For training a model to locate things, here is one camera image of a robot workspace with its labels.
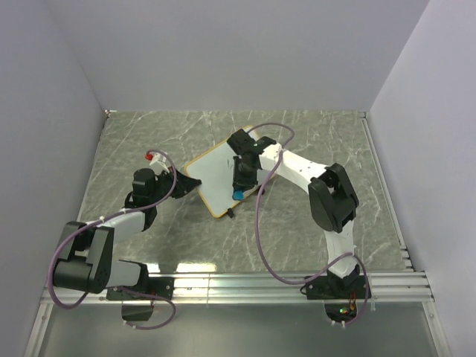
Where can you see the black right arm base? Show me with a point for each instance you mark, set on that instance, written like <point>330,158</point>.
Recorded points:
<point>331,287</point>

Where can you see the blue whiteboard eraser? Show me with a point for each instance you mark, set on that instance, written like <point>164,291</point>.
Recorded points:
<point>238,195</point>

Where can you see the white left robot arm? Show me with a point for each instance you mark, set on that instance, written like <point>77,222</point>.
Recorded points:
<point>83,259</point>

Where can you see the aluminium front mounting rail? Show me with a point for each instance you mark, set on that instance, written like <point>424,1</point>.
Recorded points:
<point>246,315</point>

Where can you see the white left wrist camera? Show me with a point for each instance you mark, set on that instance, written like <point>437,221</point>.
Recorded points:
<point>158,162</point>

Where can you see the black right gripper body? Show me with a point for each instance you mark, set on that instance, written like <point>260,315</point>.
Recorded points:
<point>246,176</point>

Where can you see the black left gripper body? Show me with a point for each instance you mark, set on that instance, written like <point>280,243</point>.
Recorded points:
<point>164,186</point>

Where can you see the aluminium right side rail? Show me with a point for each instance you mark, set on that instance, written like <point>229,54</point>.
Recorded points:
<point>409,266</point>

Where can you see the yellow framed whiteboard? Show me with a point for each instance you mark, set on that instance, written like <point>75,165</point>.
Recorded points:
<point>215,169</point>

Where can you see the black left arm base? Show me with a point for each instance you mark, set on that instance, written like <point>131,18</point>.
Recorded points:
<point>157,286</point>

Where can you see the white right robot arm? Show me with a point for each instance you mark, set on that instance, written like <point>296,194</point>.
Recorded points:
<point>332,199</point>

